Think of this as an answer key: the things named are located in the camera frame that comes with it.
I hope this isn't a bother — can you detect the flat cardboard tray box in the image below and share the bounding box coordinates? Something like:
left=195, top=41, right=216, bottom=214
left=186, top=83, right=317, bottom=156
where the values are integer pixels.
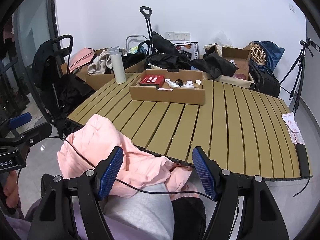
left=129, top=69, right=205, bottom=105

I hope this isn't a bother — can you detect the red tea box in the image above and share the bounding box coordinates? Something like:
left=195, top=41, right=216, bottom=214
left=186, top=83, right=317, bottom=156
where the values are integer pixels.
left=139, top=75, right=164, bottom=88

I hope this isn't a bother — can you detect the white tube bottle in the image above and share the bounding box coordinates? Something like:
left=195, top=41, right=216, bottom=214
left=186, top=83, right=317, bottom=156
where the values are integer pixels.
left=164, top=79, right=180, bottom=88

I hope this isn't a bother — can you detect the black backpack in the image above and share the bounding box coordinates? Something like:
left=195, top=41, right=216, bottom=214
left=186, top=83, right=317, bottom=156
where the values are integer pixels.
left=248, top=60, right=280, bottom=98

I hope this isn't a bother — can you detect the black garment on box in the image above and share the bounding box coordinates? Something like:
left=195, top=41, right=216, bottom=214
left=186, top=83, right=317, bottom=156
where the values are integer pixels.
left=190, top=52, right=239, bottom=80

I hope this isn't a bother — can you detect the wicker basket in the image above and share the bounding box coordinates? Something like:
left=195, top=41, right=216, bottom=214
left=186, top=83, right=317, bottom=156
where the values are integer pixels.
left=249, top=42, right=267, bottom=66

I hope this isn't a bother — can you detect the camera tripod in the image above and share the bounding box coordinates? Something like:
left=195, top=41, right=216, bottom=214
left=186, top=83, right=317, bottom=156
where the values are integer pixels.
left=279, top=37, right=319, bottom=115

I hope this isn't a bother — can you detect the printed product box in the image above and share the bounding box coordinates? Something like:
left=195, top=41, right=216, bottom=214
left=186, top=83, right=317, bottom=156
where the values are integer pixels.
left=174, top=42, right=200, bottom=60

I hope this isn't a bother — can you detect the blue cloth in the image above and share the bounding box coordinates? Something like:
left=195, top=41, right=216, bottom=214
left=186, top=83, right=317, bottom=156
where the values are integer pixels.
left=253, top=41, right=285, bottom=75

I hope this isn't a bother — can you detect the black trolley handle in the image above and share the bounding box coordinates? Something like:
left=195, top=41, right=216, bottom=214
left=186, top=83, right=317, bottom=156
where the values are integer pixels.
left=139, top=6, right=156, bottom=54

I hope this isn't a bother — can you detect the open cardboard box right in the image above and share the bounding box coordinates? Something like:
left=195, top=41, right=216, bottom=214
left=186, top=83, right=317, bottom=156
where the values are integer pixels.
left=204, top=44, right=250, bottom=80

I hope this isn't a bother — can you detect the person's left hand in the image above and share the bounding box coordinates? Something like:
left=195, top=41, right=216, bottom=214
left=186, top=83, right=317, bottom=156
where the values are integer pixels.
left=3, top=171, right=19, bottom=208

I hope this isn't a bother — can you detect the grey sweatpants leg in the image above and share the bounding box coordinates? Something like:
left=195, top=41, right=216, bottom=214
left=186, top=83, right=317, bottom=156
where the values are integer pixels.
left=103, top=183, right=175, bottom=239

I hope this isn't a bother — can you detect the black stroller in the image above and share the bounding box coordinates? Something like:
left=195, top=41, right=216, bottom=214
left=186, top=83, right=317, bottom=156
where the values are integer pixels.
left=31, top=34, right=95, bottom=137

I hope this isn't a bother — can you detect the pink bag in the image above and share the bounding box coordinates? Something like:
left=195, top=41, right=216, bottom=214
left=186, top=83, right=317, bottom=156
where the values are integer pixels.
left=68, top=48, right=95, bottom=72

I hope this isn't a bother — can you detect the white metal frame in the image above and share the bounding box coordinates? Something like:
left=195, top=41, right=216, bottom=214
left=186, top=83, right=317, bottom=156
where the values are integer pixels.
left=125, top=35, right=148, bottom=54

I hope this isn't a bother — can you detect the black phone on table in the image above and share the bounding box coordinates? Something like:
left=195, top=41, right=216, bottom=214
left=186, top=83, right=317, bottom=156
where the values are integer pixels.
left=296, top=144, right=310, bottom=177

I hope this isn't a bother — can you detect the paper packet at table edge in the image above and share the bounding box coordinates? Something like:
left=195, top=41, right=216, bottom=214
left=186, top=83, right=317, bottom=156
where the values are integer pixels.
left=281, top=112, right=305, bottom=145

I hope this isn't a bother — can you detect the black jacket pile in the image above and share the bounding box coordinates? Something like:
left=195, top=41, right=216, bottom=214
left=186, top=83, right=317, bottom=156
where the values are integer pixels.
left=122, top=31, right=191, bottom=71

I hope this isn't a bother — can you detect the cardboard box with clothes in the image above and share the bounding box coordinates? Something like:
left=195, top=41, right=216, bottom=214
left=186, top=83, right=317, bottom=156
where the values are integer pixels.
left=76, top=61, right=145, bottom=90

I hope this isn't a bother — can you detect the wall power socket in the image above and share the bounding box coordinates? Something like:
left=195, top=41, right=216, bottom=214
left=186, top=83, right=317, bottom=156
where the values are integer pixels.
left=164, top=32, right=190, bottom=41

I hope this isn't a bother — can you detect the white sticker in tray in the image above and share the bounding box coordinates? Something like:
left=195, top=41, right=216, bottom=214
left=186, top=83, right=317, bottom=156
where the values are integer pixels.
left=182, top=83, right=195, bottom=88

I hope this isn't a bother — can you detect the white thermos bottle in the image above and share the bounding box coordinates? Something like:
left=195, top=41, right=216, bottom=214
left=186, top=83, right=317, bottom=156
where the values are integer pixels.
left=109, top=46, right=126, bottom=85

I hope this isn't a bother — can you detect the beige cloth pile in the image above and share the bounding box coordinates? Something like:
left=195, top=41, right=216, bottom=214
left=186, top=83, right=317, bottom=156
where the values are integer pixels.
left=87, top=48, right=113, bottom=75

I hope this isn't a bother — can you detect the pink jacket on lap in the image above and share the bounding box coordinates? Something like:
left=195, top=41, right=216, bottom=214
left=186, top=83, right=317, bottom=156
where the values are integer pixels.
left=57, top=114, right=199, bottom=200

